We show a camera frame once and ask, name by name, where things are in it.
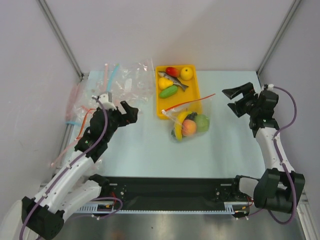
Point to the yellow toy orange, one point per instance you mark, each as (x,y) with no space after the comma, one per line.
(186,73)

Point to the yellow toy banana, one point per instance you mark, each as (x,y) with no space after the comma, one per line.
(179,123)

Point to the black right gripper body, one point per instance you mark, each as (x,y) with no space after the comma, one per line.
(248,100)

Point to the white slotted cable duct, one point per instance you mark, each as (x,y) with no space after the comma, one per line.
(230,208)

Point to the yellow plastic bin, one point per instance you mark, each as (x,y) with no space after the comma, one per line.
(190,94)

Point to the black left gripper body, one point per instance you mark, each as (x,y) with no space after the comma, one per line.
(116,121)

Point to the dark toy grape bunch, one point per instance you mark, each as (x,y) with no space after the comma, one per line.
(191,116)

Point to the right aluminium corner post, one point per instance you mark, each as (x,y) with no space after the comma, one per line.
(289,16)

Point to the peach toy fruit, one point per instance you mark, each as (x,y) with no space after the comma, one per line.
(189,128)

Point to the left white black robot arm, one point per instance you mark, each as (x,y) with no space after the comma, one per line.
(48,210)

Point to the clear small orange-zipper bag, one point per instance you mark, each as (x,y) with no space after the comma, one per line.
(83,116)

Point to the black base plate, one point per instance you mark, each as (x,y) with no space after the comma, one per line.
(174,194)

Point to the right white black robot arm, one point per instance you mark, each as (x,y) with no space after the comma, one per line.
(280,187)

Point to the grey toy fish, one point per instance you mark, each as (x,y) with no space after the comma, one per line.
(175,80)

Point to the aluminium corner post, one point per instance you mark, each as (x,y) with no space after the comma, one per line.
(289,16)
(52,22)

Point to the clear pink-zipper zip bag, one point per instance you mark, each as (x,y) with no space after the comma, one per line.
(72,99)

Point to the left aluminium corner post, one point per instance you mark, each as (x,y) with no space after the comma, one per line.
(52,22)

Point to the clear orange-zipper zip bag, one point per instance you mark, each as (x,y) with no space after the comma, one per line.
(201,106)

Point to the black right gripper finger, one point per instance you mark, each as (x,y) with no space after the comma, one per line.
(240,107)
(244,89)

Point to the red toy mango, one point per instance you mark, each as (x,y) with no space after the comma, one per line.
(172,71)

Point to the clear blue-zipper zip bag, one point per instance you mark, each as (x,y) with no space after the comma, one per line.
(132,82)

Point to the green toy vegetable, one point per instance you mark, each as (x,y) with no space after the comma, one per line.
(168,92)

